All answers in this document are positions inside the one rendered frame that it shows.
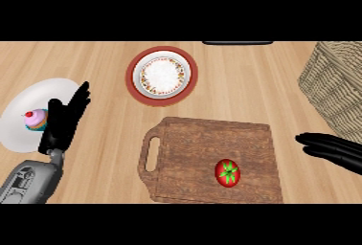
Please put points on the round red placemat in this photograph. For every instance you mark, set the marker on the round red placemat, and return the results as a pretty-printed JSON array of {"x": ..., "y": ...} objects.
[{"x": 137, "y": 91}]

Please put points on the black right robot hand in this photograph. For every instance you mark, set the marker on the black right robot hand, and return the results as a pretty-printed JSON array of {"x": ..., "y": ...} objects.
[{"x": 335, "y": 147}]

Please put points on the pink frosted cupcake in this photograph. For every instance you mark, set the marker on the pink frosted cupcake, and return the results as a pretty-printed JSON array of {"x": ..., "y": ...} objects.
[{"x": 36, "y": 120}]

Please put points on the plain white plate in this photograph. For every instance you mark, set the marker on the plain white plate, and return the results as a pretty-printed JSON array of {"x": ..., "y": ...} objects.
[{"x": 26, "y": 105}]

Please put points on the wicker basket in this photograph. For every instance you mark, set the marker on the wicker basket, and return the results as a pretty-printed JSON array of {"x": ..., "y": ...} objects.
[{"x": 336, "y": 89}]

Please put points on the red tomato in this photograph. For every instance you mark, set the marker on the red tomato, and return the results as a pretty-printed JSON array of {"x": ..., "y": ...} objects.
[{"x": 228, "y": 173}]

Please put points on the dark flat appliance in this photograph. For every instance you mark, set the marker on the dark flat appliance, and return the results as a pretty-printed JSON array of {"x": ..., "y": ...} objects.
[{"x": 238, "y": 42}]

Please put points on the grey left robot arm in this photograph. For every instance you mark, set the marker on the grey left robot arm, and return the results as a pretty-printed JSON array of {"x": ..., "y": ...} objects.
[{"x": 29, "y": 182}]

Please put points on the brown wooden cutting board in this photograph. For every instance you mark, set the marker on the brown wooden cutting board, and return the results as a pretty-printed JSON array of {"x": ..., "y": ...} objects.
[{"x": 212, "y": 159}]

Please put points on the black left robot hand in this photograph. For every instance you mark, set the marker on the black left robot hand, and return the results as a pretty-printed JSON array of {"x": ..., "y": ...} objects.
[{"x": 64, "y": 121}]

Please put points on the white plate with floral rim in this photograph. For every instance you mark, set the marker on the white plate with floral rim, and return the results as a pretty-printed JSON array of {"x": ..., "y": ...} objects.
[{"x": 162, "y": 74}]

